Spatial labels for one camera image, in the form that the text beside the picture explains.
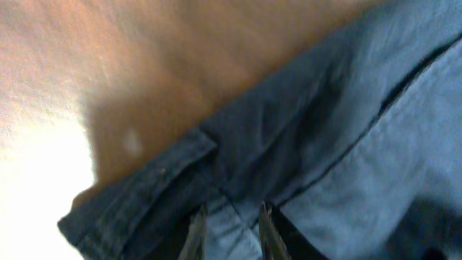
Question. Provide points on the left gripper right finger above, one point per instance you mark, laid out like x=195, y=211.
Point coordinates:
x=280, y=239

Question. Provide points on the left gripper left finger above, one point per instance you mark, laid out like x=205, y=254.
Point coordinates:
x=194, y=246

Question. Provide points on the dark navy blue shorts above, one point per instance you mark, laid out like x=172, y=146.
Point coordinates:
x=357, y=142

